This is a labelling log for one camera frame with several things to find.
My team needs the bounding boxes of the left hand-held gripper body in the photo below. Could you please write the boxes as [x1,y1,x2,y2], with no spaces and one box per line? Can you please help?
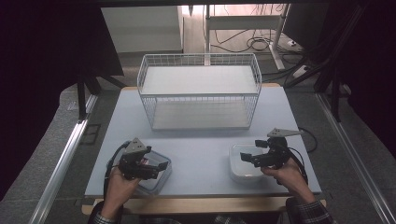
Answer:
[118,137,157,181]

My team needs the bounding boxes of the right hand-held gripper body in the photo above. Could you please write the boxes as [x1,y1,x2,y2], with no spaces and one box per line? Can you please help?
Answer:
[251,127,304,169]

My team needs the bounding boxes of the clear lidded food container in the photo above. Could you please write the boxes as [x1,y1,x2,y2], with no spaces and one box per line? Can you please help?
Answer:
[106,150,173,196]

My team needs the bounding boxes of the white square bowl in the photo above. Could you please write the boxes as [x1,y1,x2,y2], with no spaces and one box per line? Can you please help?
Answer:
[229,143,269,184]

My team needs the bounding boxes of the white two-tier wire rack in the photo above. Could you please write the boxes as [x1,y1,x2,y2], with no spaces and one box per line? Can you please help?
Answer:
[136,52,263,132]

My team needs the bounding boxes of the person's right hand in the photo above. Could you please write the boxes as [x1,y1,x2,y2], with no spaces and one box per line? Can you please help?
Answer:
[261,157,316,205]

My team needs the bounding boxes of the person's left hand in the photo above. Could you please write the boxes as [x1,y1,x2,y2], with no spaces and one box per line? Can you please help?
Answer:
[101,166,141,217]

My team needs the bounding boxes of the pale blue table mat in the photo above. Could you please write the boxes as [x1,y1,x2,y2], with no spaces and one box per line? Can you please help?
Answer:
[84,86,322,199]

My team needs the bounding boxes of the black metal stand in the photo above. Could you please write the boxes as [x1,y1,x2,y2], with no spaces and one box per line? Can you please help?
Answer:
[76,70,128,121]
[313,3,370,123]

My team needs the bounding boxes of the white power strip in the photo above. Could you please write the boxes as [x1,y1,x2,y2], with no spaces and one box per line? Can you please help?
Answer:
[291,64,310,79]

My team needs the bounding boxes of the dark curtain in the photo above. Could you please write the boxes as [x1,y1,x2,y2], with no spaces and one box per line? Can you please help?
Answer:
[0,0,125,202]
[326,0,396,158]

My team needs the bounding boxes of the white cabinet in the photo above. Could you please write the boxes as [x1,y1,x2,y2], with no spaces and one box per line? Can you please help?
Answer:
[100,6,185,54]

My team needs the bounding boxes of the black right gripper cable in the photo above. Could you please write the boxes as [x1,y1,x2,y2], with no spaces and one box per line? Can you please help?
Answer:
[288,147,310,186]

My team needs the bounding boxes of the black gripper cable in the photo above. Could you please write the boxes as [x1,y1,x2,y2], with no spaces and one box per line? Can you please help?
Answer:
[288,147,310,186]
[103,140,132,200]

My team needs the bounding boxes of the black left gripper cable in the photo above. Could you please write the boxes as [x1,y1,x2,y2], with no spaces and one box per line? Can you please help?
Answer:
[103,140,132,200]

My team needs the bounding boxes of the thin black cable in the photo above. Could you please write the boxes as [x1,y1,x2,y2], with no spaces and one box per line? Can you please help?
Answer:
[298,126,318,154]

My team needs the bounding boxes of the aluminium rail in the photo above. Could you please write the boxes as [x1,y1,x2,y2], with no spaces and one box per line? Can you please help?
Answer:
[315,92,396,224]
[28,93,100,224]

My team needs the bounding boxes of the tangle of black floor cables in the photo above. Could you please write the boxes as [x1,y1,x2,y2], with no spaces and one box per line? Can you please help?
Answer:
[211,27,302,54]

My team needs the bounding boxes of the white desk frame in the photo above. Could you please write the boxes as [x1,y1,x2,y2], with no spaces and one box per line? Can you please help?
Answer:
[204,3,291,71]

